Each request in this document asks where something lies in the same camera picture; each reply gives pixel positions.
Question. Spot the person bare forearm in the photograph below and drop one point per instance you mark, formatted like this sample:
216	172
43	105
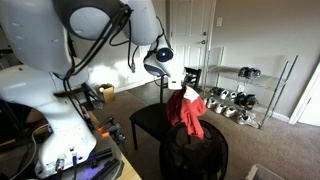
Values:
34	116

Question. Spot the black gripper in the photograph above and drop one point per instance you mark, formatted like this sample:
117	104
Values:
185	80

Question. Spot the white panelled entry door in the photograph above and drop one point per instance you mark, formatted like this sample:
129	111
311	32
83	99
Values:
191	26

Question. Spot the white interior door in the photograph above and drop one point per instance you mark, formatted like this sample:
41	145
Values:
308	100

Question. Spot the red shirt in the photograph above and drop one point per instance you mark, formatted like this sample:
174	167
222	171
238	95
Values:
186	110

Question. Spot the black bar clamp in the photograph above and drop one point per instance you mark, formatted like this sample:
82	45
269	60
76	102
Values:
106	166

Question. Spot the white sneaker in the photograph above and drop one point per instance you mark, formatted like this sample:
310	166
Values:
230	111
224	94
219	108
211	102
204	101
247	120
232	96

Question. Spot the small cardboard box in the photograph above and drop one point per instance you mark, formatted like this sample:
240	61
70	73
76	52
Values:
106	93

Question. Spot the metal door knob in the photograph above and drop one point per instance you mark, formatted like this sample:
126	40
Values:
203	41

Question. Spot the black mesh laundry basket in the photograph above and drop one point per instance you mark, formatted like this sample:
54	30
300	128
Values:
200	160

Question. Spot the black shoe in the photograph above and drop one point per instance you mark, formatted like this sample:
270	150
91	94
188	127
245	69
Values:
243	71
255	72

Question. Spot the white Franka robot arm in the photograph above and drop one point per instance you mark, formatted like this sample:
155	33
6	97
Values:
33	33

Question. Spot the metal deadbolt lock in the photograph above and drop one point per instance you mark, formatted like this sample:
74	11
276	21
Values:
204	33

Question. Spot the black sneaker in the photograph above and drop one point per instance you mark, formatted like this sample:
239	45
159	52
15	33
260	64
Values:
240	98
250	101

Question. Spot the black metal chair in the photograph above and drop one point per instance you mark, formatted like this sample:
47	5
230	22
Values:
150	118

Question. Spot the clear plastic storage bin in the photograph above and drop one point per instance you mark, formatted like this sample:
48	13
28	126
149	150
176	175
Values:
263	172

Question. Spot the white light switch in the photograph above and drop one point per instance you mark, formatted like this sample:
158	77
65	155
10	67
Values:
219	21

